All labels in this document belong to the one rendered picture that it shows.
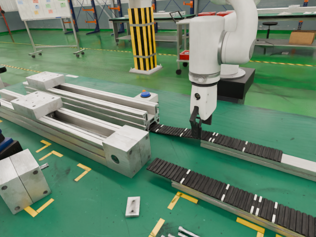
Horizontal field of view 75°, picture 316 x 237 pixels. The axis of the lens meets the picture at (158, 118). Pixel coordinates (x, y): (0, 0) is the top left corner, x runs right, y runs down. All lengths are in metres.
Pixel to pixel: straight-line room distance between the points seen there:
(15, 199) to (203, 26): 0.59
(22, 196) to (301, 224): 0.61
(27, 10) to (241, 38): 6.59
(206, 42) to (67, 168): 0.52
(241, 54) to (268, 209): 0.34
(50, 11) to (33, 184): 6.03
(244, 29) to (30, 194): 0.63
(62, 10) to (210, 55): 5.86
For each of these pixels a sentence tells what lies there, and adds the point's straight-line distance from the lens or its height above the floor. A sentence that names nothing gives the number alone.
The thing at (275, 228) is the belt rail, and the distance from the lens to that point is 0.52.
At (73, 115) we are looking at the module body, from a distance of 0.79.
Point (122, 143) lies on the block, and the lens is 0.56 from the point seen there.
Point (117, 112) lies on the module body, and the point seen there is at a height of 0.84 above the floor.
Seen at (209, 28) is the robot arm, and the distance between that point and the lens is 0.53.
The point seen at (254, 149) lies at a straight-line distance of 0.66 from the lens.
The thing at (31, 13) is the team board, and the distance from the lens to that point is 6.84.
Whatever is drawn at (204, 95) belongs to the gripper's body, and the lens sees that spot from 0.57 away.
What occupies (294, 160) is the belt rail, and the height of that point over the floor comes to 0.81.
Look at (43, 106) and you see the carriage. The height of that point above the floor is 0.90.
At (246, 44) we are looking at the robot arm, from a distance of 0.52.
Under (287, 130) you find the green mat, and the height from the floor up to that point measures 0.78.
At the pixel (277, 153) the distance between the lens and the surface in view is 0.66.
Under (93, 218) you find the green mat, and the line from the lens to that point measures 0.54.
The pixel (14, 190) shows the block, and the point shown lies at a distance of 0.60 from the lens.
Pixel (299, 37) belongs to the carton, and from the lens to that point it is 5.37.
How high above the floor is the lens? 1.20
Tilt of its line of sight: 30 degrees down
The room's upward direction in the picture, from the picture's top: 4 degrees counter-clockwise
